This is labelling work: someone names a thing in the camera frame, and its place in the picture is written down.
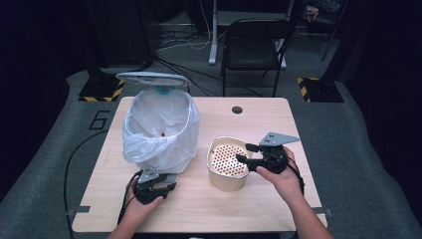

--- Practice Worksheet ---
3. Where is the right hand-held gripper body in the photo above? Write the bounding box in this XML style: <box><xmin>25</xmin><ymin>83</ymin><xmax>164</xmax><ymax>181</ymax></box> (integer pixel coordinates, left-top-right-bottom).
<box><xmin>251</xmin><ymin>131</ymin><xmax>301</xmax><ymax>174</ymax></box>

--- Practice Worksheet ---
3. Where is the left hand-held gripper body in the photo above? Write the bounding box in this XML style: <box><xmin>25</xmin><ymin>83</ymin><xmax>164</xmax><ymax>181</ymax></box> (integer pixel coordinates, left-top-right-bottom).
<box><xmin>131</xmin><ymin>165</ymin><xmax>167</xmax><ymax>205</ymax></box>

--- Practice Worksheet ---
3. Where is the perforated plastic strainer basket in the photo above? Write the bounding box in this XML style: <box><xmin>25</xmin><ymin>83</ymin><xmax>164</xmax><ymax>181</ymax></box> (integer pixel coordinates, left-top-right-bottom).
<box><xmin>206</xmin><ymin>135</ymin><xmax>254</xmax><ymax>192</ymax></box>

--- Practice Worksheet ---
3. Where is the white-lined trash bin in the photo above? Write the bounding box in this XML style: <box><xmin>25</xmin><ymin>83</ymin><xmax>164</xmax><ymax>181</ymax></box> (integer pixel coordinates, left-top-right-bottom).
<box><xmin>121</xmin><ymin>88</ymin><xmax>201</xmax><ymax>175</ymax></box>

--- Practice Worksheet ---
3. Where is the grey lidded trash bin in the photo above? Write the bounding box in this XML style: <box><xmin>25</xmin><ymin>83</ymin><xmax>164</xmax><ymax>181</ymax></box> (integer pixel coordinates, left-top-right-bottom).
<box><xmin>115</xmin><ymin>71</ymin><xmax>192</xmax><ymax>97</ymax></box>

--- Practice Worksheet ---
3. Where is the person's left hand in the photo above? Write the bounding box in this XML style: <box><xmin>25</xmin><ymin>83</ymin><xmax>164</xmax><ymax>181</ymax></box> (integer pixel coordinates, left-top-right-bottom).
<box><xmin>124</xmin><ymin>188</ymin><xmax>164</xmax><ymax>222</ymax></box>

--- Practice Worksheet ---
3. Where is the person's right hand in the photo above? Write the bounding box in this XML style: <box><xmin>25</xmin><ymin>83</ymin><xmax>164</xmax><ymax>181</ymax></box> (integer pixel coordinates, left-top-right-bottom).
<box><xmin>255</xmin><ymin>146</ymin><xmax>306</xmax><ymax>204</ymax></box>

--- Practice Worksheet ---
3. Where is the striped black stand base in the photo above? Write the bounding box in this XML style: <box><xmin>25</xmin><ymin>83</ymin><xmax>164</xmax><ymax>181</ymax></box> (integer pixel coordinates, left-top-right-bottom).
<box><xmin>78</xmin><ymin>71</ymin><xmax>126</xmax><ymax>103</ymax></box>
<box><xmin>297</xmin><ymin>76</ymin><xmax>345</xmax><ymax>104</ymax></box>

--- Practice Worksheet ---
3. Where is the black folding chair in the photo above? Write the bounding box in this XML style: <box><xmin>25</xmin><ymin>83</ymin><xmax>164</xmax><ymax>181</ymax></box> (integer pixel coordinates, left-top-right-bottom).
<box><xmin>220</xmin><ymin>17</ymin><xmax>297</xmax><ymax>98</ymax></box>

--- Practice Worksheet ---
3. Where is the black cabinet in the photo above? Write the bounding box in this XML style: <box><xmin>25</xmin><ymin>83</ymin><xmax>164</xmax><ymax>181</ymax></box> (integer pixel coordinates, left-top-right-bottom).
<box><xmin>84</xmin><ymin>0</ymin><xmax>156</xmax><ymax>68</ymax></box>

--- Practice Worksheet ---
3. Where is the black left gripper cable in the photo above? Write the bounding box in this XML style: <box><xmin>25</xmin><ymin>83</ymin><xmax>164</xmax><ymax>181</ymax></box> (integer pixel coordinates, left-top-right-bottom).
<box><xmin>116</xmin><ymin>169</ymin><xmax>143</xmax><ymax>227</ymax></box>

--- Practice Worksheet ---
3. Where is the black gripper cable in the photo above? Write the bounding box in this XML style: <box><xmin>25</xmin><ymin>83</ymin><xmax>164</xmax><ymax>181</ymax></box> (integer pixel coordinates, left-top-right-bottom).
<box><xmin>287</xmin><ymin>155</ymin><xmax>306</xmax><ymax>197</ymax></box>
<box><xmin>116</xmin><ymin>169</ymin><xmax>143</xmax><ymax>227</ymax></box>

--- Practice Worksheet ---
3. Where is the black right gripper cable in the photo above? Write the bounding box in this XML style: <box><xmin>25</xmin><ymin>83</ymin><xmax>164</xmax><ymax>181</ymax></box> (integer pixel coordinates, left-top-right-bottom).
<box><xmin>287</xmin><ymin>155</ymin><xmax>306</xmax><ymax>197</ymax></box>

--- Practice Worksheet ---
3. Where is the grey table bracket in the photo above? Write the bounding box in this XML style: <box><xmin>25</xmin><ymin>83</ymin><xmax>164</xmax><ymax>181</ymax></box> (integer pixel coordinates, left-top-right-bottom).
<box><xmin>66</xmin><ymin>205</ymin><xmax>92</xmax><ymax>216</ymax></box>
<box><xmin>312</xmin><ymin>206</ymin><xmax>334</xmax><ymax>217</ymax></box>

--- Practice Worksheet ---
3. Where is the black floor cable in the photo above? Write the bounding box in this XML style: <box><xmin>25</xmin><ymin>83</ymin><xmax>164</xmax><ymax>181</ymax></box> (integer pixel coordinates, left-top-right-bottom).
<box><xmin>64</xmin><ymin>128</ymin><xmax>109</xmax><ymax>239</ymax></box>

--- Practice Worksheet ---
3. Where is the white desk frame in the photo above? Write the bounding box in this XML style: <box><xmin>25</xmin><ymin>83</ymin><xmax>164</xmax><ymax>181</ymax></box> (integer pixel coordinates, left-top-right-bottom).
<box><xmin>208</xmin><ymin>0</ymin><xmax>296</xmax><ymax>70</ymax></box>

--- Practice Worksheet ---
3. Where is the white floor cable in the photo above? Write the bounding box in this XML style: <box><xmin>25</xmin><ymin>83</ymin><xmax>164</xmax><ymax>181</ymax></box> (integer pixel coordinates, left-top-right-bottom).
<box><xmin>155</xmin><ymin>0</ymin><xmax>214</xmax><ymax>53</ymax></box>

